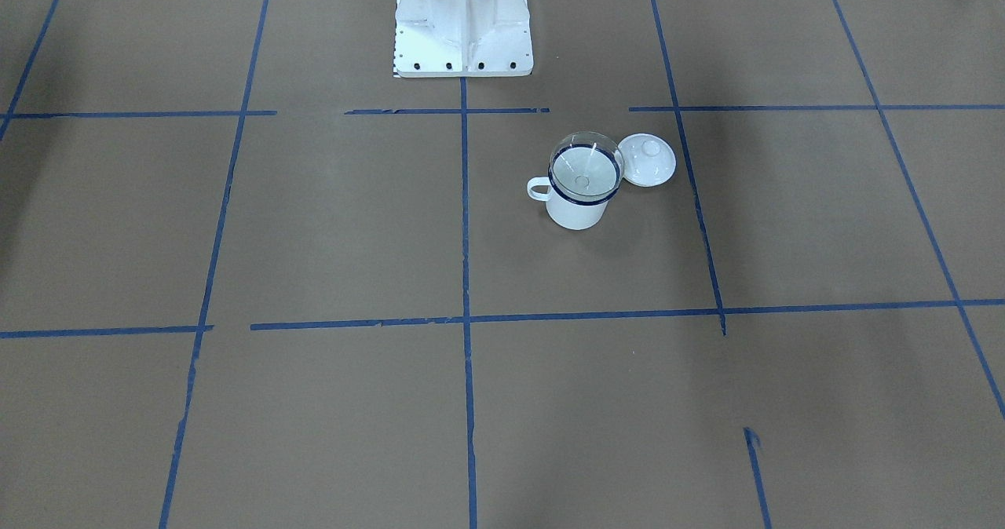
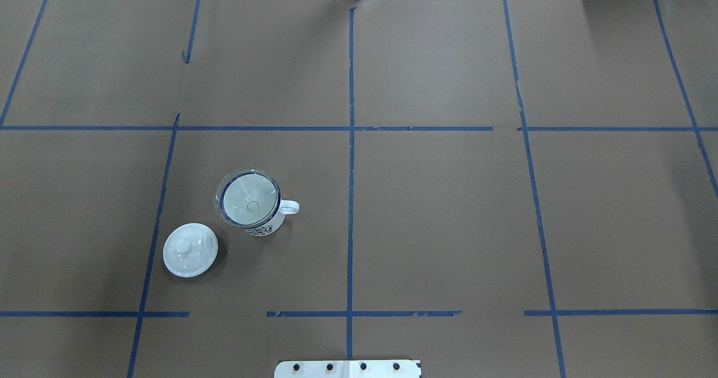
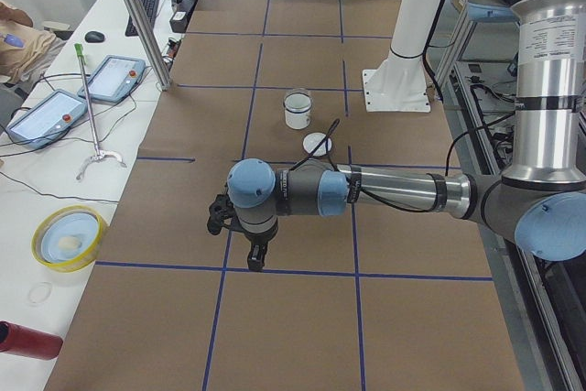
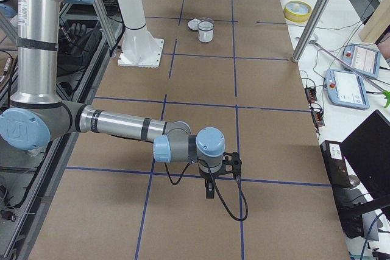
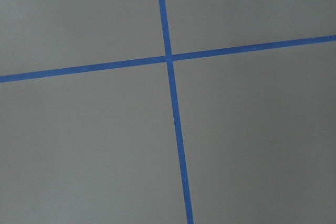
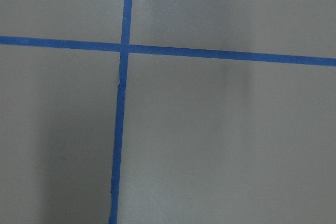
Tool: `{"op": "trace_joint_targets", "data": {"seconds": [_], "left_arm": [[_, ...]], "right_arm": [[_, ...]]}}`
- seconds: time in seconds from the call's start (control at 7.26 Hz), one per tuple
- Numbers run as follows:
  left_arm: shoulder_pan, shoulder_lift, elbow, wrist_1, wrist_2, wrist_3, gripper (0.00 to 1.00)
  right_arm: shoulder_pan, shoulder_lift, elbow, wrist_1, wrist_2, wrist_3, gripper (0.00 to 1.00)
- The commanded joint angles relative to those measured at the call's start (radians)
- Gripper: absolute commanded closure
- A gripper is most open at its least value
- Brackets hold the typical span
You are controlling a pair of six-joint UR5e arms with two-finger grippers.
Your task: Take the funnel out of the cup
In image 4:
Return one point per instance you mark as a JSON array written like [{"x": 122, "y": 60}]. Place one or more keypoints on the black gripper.
[{"x": 209, "y": 180}]

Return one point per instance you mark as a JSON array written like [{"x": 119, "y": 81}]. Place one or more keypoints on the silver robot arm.
[{"x": 37, "y": 115}]

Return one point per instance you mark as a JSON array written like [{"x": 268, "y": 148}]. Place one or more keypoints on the white enamel cup blue rim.
[{"x": 205, "y": 37}]

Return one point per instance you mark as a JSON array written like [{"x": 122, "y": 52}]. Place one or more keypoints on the black computer box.
[{"x": 335, "y": 164}]

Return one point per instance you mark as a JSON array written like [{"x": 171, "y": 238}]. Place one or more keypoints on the orange black connector box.
[{"x": 310, "y": 93}]

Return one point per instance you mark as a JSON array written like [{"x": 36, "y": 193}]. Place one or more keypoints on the black monitor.
[{"x": 367, "y": 151}]

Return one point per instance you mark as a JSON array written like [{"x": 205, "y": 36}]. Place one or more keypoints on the small white dish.
[{"x": 193, "y": 24}]

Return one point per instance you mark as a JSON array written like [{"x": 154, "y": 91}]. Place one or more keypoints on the near teach pendant tablet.
[{"x": 346, "y": 89}]

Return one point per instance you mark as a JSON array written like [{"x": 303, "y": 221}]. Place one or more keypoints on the teach pendant tablet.
[
  {"x": 363, "y": 59},
  {"x": 346, "y": 89}
]

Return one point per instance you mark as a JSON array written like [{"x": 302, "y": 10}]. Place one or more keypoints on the far teach pendant tablet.
[{"x": 363, "y": 59}]

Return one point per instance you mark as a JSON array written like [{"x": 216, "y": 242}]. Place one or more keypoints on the wooden beam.
[{"x": 376, "y": 24}]

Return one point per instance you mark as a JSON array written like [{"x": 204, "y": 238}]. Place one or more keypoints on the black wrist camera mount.
[{"x": 231, "y": 164}]

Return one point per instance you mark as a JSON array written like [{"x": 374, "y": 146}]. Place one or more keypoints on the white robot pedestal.
[{"x": 139, "y": 47}]

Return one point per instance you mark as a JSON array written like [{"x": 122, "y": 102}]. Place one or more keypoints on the aluminium frame post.
[{"x": 309, "y": 29}]

